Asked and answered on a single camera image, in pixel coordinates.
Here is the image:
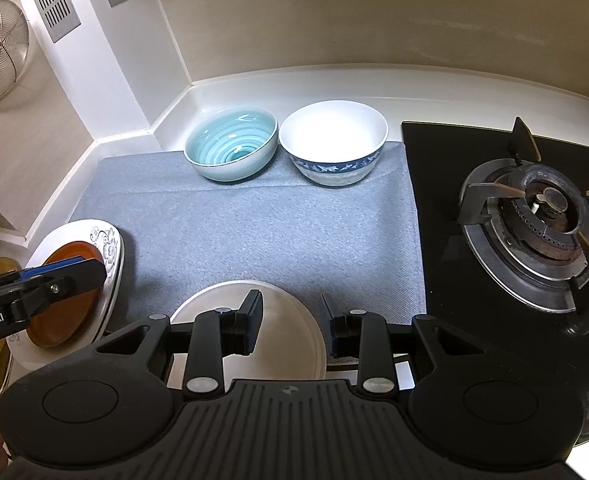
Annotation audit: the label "large white square plate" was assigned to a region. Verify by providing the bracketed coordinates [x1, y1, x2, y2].
[6, 219, 124, 372]

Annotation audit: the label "orange round plate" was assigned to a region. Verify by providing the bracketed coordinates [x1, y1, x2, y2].
[26, 240, 102, 348]

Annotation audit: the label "grey dish mat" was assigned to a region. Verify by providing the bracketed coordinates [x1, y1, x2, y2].
[73, 142, 427, 330]

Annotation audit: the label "light blue ceramic bowl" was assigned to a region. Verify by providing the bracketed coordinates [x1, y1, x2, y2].
[184, 106, 279, 183]

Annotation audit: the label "white bowl blue pattern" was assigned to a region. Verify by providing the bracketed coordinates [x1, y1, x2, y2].
[279, 100, 389, 188]

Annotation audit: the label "white floral square plate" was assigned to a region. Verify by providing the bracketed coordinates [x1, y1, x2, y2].
[89, 226, 122, 280]

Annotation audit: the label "cream bowls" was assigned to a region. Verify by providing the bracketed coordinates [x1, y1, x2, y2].
[171, 281, 327, 388]

